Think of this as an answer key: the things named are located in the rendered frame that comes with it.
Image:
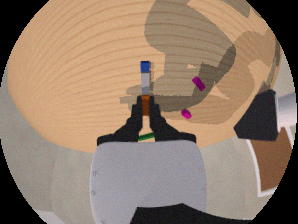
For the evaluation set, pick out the orange rod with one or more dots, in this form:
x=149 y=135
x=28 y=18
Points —
x=145 y=104

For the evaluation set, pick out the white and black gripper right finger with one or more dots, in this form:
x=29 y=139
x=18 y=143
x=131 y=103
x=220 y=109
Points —
x=165 y=132

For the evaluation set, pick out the small blue block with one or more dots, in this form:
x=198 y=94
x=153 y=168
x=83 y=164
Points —
x=145 y=66

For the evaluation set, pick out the grey rod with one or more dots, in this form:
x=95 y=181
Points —
x=145 y=82

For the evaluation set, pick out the small magenta block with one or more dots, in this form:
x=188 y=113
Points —
x=198 y=83
x=186 y=114

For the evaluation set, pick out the dark green rod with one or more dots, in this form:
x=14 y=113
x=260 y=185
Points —
x=146 y=136

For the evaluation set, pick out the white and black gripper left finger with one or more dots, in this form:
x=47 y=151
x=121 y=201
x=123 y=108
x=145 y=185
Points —
x=127 y=133

